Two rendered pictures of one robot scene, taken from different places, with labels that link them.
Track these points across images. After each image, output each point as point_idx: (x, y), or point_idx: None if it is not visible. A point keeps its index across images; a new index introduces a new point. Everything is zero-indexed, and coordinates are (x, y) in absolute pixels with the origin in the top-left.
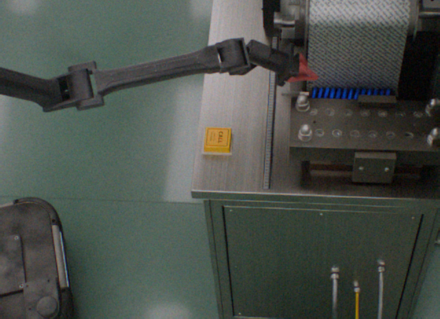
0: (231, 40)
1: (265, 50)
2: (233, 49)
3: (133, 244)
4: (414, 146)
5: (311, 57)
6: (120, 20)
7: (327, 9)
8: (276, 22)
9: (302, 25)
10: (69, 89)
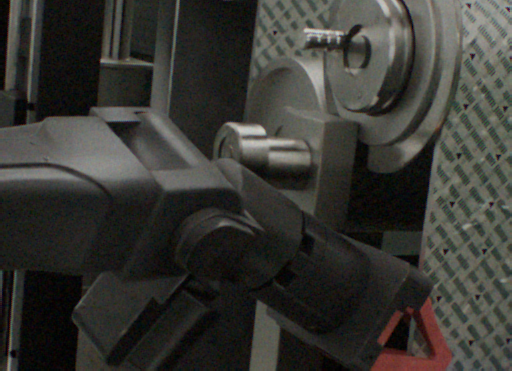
0: (156, 109)
1: (281, 194)
2: (181, 136)
3: None
4: None
5: (440, 239)
6: None
7: None
8: (250, 145)
9: (345, 155)
10: None
